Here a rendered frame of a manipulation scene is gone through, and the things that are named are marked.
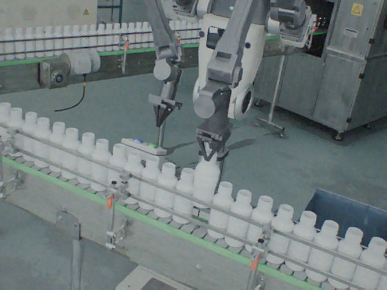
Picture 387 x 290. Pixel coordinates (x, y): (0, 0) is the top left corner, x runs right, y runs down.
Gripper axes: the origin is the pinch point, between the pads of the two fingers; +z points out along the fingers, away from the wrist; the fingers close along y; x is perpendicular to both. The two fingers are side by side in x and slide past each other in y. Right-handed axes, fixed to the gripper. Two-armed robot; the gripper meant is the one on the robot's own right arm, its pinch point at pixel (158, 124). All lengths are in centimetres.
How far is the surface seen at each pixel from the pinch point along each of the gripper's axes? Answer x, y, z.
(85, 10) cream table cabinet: 308, -279, -69
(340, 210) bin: 48, 61, 14
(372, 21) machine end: 319, 23, -123
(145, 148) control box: -3.9, -0.3, 8.6
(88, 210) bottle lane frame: -15.0, -8.3, 31.7
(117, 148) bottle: -19.0, -1.6, 9.0
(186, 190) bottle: -18.2, 23.2, 13.6
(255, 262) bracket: -26, 49, 23
